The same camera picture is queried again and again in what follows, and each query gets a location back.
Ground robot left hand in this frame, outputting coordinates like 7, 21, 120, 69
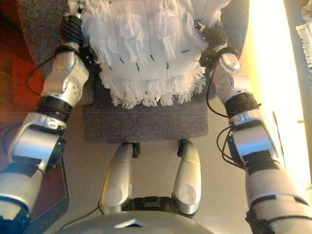
59, 0, 86, 49

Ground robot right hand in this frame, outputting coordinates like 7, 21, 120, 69
195, 21, 229, 51

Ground white fringed cushion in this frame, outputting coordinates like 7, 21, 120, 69
67, 0, 232, 110

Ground bed with white bedding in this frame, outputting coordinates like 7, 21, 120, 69
296, 0, 312, 76

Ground grey fabric armchair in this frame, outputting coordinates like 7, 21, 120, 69
14, 0, 249, 143

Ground grey robot torso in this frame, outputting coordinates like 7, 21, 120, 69
58, 196, 252, 234

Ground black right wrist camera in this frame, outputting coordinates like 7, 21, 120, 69
199, 50, 215, 67

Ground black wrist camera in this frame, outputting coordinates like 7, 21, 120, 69
199, 50, 215, 67
81, 46, 101, 67

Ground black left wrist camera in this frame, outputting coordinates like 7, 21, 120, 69
81, 46, 101, 67

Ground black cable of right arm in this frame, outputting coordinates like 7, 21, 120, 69
206, 58, 247, 169

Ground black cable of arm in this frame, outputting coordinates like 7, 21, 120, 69
25, 57, 64, 96
206, 58, 247, 169

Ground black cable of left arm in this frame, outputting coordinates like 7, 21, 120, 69
25, 57, 64, 96

